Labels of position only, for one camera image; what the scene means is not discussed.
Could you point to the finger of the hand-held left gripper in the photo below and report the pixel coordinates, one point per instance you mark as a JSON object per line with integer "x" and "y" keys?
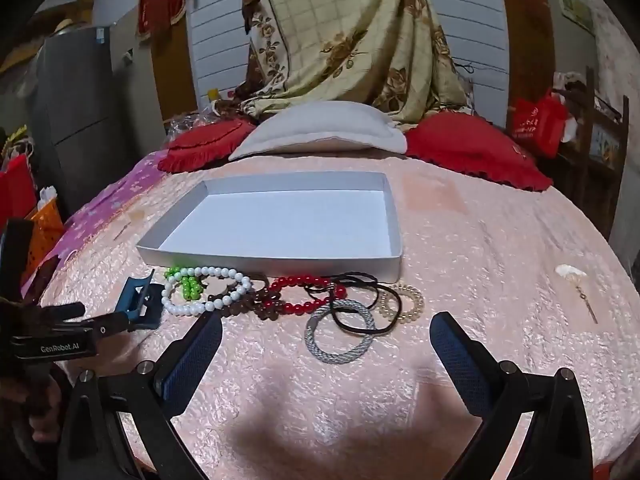
{"x": 107, "y": 329}
{"x": 65, "y": 311}

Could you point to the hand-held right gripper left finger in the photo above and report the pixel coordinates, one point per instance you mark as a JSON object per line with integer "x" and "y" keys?
{"x": 192, "y": 357}

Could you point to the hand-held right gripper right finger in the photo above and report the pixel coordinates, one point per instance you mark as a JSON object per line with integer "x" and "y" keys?
{"x": 460, "y": 360}

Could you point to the blue hair claw clip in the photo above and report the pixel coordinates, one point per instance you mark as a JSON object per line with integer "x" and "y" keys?
{"x": 131, "y": 300}

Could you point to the white cardboard tray box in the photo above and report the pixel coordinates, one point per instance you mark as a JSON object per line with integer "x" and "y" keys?
{"x": 280, "y": 220}

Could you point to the person's left hand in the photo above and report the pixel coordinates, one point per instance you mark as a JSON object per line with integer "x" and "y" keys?
{"x": 25, "y": 405}

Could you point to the orange perforated basket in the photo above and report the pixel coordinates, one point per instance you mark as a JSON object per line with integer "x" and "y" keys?
{"x": 45, "y": 230}

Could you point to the purple floral sheet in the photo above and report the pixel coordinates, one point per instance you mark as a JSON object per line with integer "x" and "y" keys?
{"x": 100, "y": 210}

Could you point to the red paper bag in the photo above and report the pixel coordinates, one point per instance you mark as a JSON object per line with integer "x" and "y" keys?
{"x": 17, "y": 185}

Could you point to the white hair pin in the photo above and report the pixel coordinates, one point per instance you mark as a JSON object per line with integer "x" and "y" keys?
{"x": 587, "y": 305}

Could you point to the grey refrigerator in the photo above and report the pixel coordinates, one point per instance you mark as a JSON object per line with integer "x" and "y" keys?
{"x": 75, "y": 110}

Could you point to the red frilled pillow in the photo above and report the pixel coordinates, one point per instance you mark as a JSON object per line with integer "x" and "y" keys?
{"x": 465, "y": 145}
{"x": 200, "y": 145}

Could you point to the clear plastic wrap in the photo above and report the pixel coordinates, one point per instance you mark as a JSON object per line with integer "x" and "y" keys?
{"x": 187, "y": 122}

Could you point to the red shopping bag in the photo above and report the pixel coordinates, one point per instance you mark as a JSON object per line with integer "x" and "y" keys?
{"x": 535, "y": 122}

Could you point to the yellow bottle cap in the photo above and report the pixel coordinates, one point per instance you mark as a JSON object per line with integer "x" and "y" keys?
{"x": 213, "y": 95}

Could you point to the brown wooden door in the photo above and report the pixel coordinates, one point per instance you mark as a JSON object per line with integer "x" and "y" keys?
{"x": 525, "y": 35}
{"x": 175, "y": 75}

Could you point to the white pillow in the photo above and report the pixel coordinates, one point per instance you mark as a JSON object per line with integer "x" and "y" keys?
{"x": 320, "y": 125}

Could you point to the floral beige blanket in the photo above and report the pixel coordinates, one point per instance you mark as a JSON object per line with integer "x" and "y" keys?
{"x": 340, "y": 35}

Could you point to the wall picture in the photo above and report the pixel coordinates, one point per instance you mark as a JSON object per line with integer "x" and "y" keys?
{"x": 577, "y": 10}

